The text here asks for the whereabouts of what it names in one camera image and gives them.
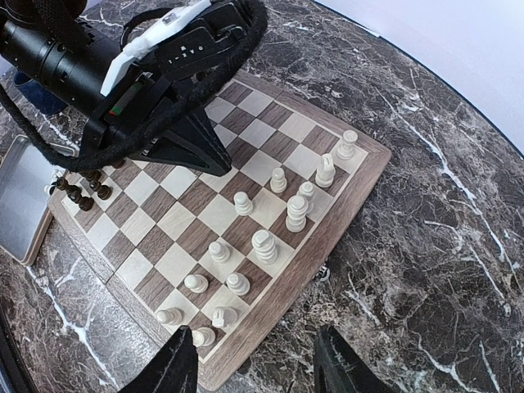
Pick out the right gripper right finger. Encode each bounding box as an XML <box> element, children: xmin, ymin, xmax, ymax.
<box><xmin>314</xmin><ymin>325</ymin><xmax>393</xmax><ymax>393</ymax></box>

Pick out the white chess piece round top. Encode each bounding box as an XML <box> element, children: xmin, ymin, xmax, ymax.
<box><xmin>286</xmin><ymin>195</ymin><xmax>309</xmax><ymax>233</ymax></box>

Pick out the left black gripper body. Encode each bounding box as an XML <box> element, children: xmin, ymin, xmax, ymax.
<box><xmin>79</xmin><ymin>74</ymin><xmax>192</xmax><ymax>168</ymax></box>

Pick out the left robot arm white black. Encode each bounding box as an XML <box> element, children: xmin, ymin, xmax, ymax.
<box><xmin>1</xmin><ymin>1</ymin><xmax>247</xmax><ymax>176</ymax></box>

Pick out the white chess bishop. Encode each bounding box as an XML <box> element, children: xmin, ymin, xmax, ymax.
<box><xmin>226</xmin><ymin>273</ymin><xmax>251</xmax><ymax>296</ymax></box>

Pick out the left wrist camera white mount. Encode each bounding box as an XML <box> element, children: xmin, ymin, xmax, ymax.
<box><xmin>100</xmin><ymin>1</ymin><xmax>252</xmax><ymax>96</ymax></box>

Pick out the black chess pieces row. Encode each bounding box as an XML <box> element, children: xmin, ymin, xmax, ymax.
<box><xmin>47</xmin><ymin>159</ymin><xmax>126</xmax><ymax>215</ymax></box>

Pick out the white chess pawn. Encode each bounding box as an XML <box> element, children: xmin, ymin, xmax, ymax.
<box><xmin>156</xmin><ymin>307</ymin><xmax>184</xmax><ymax>326</ymax></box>
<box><xmin>183</xmin><ymin>274</ymin><xmax>209</xmax><ymax>294</ymax></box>
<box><xmin>208</xmin><ymin>241</ymin><xmax>231</xmax><ymax>264</ymax></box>

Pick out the white chess rook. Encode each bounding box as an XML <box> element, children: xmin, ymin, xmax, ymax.
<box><xmin>192</xmin><ymin>327</ymin><xmax>216</xmax><ymax>348</ymax></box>

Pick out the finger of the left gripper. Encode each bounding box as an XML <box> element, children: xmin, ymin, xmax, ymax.
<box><xmin>138</xmin><ymin>110</ymin><xmax>232</xmax><ymax>177</ymax></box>

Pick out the dark blue mug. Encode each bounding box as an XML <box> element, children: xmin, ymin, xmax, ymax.
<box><xmin>14</xmin><ymin>71</ymin><xmax>68</xmax><ymax>115</ymax></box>

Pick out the metal tray wooden rim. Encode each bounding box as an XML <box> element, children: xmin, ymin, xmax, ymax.
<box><xmin>1</xmin><ymin>135</ymin><xmax>53</xmax><ymax>266</ymax></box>

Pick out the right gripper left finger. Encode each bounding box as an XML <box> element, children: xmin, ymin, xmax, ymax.
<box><xmin>120</xmin><ymin>326</ymin><xmax>198</xmax><ymax>392</ymax></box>

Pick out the wooden chess board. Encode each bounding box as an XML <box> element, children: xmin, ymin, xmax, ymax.
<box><xmin>52</xmin><ymin>72</ymin><xmax>391</xmax><ymax>391</ymax></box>

